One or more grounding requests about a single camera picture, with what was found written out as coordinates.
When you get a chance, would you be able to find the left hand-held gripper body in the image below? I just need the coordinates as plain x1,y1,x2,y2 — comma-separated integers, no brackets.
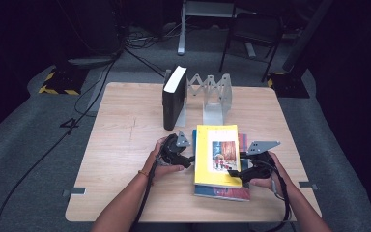
159,130,191,166

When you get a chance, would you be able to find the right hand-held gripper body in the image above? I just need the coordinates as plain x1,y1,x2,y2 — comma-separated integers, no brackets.
244,140,281,184

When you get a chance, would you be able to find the yellow paperback book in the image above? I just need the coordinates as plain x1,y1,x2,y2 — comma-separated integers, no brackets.
193,124,243,189

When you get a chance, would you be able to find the red and blue illustrated book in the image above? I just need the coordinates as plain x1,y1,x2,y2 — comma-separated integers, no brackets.
192,132,251,202

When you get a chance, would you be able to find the black hardcover book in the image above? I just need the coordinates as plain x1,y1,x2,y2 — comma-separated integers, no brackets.
161,65,188,131

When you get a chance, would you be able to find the white expandable book rack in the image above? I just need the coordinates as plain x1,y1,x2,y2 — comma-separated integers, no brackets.
163,69,234,128

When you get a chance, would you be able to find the person's right hand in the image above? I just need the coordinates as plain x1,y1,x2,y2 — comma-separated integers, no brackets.
249,151,293,197

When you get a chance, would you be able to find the person's left hand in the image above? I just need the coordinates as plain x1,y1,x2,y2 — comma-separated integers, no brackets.
141,136,186,187

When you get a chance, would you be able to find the grey tape strip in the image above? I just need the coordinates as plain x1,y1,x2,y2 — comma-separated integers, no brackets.
299,181,319,190

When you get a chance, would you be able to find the black stand with striped base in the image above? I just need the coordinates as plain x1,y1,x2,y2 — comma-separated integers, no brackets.
266,0,336,99

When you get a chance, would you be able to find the black chair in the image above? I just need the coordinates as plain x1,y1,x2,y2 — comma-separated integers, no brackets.
218,12,285,83

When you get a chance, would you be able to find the black yellow striped stand base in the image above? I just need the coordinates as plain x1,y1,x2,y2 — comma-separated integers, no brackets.
38,66,90,96

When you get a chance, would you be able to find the right hand-held gripper cable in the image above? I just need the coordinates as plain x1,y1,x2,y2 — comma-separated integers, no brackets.
247,159,293,232

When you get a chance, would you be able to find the hand-held gripper cable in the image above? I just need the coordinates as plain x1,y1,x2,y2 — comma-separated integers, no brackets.
131,154,162,232
247,159,293,232

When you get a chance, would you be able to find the left hand-held gripper cable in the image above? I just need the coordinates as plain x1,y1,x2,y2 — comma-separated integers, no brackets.
131,154,162,232

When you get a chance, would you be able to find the short black floor cable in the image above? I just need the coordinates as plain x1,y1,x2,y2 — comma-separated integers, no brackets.
124,46,166,78

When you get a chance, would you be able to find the long black floor cable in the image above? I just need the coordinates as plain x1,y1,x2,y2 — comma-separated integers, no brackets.
0,54,121,232

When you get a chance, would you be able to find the white desk frame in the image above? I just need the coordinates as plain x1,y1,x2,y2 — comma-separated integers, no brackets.
177,0,259,56

